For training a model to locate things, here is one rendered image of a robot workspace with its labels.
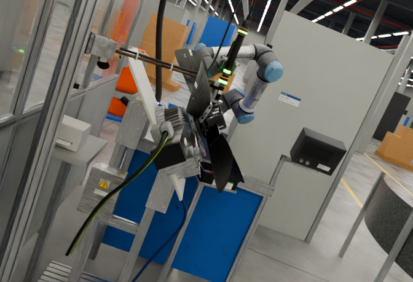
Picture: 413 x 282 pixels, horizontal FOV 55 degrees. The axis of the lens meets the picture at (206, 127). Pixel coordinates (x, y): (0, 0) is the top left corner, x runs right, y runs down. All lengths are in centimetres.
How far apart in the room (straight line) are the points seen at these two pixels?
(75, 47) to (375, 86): 304
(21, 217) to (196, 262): 126
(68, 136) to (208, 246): 121
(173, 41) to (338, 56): 651
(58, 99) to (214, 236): 140
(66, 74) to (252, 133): 254
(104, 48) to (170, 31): 837
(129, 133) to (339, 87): 252
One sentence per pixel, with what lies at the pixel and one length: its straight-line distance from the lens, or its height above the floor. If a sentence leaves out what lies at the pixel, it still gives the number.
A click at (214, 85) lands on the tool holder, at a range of 187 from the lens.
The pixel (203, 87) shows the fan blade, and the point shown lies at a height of 134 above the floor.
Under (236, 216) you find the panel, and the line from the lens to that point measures 250.
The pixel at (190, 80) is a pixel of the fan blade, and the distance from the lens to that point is 184.
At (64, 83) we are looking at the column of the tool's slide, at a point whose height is 118.
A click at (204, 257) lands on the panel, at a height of 26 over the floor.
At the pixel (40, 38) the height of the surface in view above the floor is 131.
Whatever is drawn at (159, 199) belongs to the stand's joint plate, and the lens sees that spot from 187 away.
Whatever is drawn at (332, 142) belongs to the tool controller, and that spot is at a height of 124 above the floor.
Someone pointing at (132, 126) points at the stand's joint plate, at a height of 105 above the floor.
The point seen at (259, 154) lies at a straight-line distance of 388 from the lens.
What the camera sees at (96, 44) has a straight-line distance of 155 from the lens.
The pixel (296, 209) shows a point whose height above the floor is 29.
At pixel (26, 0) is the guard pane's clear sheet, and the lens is 144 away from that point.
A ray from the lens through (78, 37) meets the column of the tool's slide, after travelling 152.
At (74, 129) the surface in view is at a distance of 180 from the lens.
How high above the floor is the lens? 153
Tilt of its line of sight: 12 degrees down
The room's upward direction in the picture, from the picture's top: 22 degrees clockwise
